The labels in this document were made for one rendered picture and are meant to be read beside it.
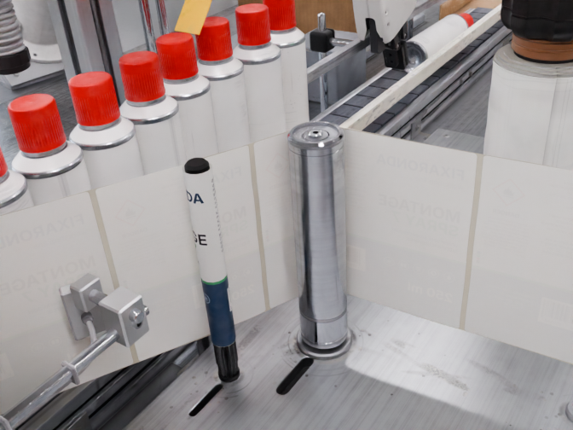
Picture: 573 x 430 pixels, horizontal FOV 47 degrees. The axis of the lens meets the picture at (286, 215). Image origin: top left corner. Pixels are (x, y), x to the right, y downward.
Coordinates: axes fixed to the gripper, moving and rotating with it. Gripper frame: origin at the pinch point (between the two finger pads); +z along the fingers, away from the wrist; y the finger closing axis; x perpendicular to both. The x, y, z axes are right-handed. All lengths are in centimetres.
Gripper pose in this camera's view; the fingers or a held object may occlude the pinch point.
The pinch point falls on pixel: (395, 54)
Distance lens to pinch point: 98.8
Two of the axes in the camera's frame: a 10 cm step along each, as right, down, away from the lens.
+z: 2.5, 6.3, 7.4
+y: -5.1, 7.3, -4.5
